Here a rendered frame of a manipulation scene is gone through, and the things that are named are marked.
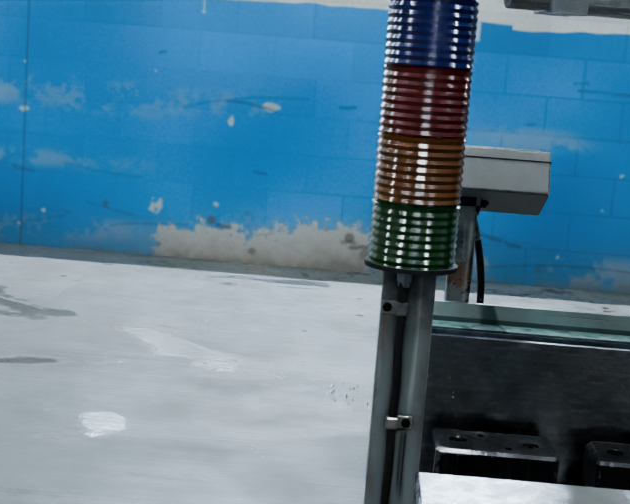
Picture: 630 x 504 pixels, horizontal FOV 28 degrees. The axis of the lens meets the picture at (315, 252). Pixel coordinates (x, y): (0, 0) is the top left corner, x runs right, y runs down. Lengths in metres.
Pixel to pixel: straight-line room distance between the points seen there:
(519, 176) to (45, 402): 0.54
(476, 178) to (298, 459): 0.38
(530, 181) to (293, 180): 5.30
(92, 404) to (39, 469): 0.20
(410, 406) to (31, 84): 6.01
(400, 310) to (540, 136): 5.82
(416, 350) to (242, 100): 5.78
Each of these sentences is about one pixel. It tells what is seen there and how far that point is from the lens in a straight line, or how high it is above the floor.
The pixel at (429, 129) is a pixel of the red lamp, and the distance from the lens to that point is 0.82.
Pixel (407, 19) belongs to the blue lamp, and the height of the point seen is 1.19.
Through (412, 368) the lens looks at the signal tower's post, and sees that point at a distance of 0.86.
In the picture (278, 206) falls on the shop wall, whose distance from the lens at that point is 6.64.
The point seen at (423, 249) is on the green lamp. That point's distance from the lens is 0.83.
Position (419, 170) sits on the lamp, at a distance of 0.82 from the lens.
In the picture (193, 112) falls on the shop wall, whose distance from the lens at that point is 6.64.
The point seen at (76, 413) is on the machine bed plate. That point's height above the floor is 0.80.
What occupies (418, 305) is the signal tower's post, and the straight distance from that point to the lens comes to 0.85.
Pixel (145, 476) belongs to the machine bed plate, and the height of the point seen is 0.80.
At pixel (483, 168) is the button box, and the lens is 1.35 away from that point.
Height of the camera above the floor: 1.17
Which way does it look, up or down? 9 degrees down
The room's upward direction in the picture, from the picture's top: 4 degrees clockwise
